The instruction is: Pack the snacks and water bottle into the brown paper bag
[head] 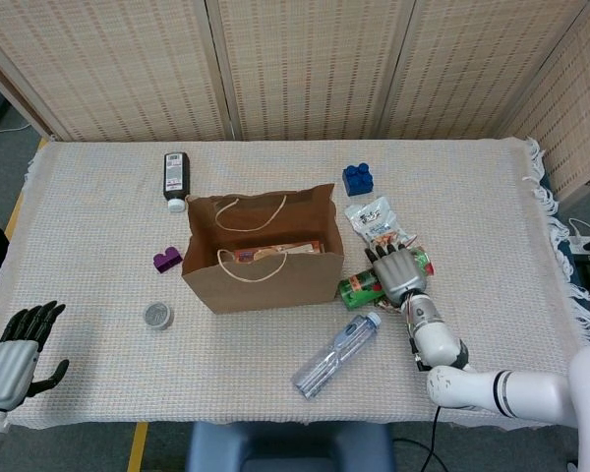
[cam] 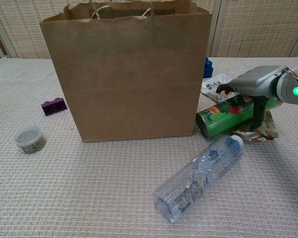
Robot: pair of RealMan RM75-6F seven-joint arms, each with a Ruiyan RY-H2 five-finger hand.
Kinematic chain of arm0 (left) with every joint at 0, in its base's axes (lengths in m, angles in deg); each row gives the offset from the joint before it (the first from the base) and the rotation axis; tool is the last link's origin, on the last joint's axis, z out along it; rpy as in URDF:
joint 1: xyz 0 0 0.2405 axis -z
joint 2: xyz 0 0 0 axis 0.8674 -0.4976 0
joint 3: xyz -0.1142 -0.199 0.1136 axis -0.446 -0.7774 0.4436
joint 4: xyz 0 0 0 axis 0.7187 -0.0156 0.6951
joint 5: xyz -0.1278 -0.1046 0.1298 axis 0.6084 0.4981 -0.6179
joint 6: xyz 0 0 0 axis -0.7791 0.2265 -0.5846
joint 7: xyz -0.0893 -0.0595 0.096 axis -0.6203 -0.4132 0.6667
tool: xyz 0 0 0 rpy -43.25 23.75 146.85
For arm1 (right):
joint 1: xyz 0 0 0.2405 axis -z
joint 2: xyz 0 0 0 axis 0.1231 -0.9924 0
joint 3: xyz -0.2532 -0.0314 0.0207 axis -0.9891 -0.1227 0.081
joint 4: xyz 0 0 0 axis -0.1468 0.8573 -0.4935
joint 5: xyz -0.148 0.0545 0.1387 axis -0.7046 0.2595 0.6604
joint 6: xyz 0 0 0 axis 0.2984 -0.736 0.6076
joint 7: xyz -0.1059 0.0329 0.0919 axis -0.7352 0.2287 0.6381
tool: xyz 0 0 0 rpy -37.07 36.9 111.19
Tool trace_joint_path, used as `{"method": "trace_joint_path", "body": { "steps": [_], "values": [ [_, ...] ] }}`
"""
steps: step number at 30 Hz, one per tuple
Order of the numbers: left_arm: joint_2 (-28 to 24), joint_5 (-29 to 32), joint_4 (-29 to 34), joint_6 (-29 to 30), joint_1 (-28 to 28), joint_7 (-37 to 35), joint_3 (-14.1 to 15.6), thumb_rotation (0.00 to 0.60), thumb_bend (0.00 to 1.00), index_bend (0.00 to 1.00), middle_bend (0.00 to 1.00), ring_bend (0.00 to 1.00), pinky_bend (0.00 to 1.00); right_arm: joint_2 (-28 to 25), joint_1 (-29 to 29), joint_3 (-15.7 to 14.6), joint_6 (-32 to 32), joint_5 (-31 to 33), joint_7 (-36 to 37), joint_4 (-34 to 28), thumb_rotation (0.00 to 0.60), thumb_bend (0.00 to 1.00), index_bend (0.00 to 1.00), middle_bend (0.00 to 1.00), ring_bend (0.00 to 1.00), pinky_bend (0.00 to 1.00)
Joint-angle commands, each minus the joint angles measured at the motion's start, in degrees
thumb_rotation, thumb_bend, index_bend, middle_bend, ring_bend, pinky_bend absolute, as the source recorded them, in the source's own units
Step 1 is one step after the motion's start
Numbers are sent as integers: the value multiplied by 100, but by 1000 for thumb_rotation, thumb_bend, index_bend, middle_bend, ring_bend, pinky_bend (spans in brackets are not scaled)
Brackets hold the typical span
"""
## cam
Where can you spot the purple toy brick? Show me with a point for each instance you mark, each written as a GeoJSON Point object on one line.
{"type": "Point", "coordinates": [53, 107]}

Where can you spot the blue toy brick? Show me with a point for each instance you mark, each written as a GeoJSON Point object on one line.
{"type": "Point", "coordinates": [208, 68]}

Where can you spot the gold foil snack packet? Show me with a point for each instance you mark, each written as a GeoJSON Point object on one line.
{"type": "Point", "coordinates": [268, 129]}

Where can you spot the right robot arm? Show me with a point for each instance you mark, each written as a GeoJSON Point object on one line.
{"type": "Point", "coordinates": [285, 86]}

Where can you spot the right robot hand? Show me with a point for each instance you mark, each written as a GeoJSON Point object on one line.
{"type": "Point", "coordinates": [255, 80]}

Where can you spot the green chips can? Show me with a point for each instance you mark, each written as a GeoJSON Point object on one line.
{"type": "Point", "coordinates": [223, 116]}

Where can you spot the white peanut snack pouch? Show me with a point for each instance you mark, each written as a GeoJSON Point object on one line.
{"type": "Point", "coordinates": [212, 86]}

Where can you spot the woven folding screen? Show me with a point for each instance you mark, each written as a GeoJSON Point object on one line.
{"type": "Point", "coordinates": [250, 29]}

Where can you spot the clear plastic water bottle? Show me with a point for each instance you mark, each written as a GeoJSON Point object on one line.
{"type": "Point", "coordinates": [196, 178]}

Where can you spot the brown paper bag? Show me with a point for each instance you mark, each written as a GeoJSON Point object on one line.
{"type": "Point", "coordinates": [126, 74]}

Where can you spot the small clear plastic jar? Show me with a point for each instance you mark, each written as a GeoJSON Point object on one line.
{"type": "Point", "coordinates": [28, 140]}

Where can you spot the beige woven tablecloth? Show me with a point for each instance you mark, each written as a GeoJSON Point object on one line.
{"type": "Point", "coordinates": [89, 186]}

